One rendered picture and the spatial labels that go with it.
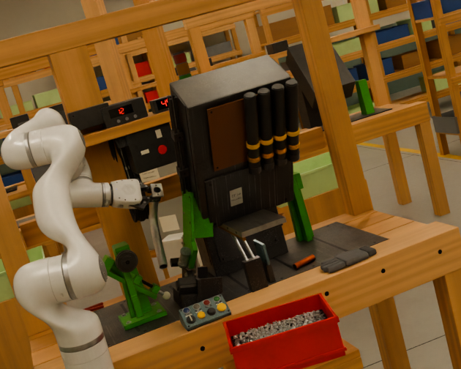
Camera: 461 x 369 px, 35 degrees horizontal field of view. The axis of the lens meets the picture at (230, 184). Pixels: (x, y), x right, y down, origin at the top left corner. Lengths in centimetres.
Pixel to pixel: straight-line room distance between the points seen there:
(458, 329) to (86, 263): 143
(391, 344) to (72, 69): 179
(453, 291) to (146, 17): 150
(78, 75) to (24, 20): 973
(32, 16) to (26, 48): 973
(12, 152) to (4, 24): 1044
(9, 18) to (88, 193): 1011
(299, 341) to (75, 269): 66
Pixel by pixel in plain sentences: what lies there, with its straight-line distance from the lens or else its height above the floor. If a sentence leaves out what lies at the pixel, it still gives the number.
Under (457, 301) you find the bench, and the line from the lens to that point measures 270.
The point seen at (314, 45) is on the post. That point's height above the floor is 161.
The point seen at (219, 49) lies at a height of 165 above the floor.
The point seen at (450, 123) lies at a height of 37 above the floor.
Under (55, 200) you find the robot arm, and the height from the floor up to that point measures 145.
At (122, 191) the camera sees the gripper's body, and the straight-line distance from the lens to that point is 248.
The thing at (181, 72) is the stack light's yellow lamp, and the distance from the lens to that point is 283.
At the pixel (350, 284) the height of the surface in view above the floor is 85.
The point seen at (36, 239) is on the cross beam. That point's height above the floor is 121.
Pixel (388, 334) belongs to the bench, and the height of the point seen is 32.
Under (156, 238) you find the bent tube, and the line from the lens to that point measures 255.
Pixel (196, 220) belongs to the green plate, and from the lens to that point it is 247.
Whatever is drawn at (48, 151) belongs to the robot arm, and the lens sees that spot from 202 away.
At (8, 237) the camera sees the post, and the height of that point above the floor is 126.
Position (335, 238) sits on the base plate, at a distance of 281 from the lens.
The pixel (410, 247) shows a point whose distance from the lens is 255.
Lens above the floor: 172
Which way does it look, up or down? 11 degrees down
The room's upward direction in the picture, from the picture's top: 16 degrees counter-clockwise
